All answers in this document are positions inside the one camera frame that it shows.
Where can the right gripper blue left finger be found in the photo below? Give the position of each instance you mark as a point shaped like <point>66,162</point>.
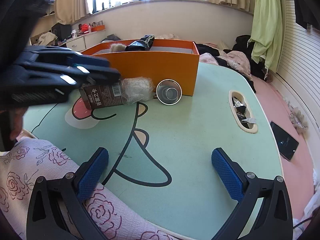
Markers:
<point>45,219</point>

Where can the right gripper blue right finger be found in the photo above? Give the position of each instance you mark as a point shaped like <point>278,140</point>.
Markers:
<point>274,219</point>

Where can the brown milk carton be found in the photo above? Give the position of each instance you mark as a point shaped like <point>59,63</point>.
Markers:
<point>101,96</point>

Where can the beige furry pom-pom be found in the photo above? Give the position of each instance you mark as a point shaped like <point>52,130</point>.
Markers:
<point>117,47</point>

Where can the left hand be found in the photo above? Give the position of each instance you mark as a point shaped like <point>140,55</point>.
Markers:
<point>17,131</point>

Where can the pink rose quilt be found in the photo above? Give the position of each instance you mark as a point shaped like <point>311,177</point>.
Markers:
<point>32,158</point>

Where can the white drawer cabinet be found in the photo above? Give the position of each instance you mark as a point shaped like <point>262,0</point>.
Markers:
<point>86,41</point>

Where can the black smartphone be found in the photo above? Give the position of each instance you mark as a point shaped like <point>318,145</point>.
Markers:
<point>287,145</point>

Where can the beige curtain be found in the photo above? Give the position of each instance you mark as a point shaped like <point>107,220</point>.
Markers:
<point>70,11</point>

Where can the white plastic wrapped bundle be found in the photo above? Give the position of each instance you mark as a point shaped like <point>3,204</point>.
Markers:
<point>138,89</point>

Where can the wrappers in table slot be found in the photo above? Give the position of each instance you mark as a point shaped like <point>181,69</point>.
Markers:
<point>243,114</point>

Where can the orange cardboard box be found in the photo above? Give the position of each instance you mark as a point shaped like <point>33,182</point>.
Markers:
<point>167,59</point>

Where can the silver metal cup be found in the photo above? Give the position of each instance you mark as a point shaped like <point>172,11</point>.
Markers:
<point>169,92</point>

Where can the pink clothes pile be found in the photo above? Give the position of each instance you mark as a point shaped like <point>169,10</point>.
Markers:
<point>235,60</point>

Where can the green hanging garment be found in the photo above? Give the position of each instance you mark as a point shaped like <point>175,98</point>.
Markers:
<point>267,33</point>

